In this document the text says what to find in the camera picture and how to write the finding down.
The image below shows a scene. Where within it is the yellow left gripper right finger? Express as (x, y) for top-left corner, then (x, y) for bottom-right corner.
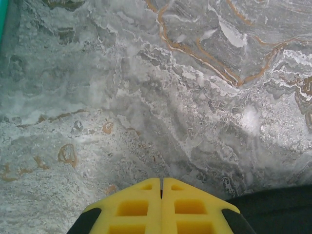
(161, 177), (256, 234)

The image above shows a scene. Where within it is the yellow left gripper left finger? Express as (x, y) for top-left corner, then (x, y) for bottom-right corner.
(65, 177), (161, 234)

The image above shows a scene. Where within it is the black t-shirt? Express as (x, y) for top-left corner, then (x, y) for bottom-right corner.
(225, 185), (312, 234)

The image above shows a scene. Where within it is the teal plastic basket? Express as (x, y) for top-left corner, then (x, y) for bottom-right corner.
(0, 0), (12, 43)

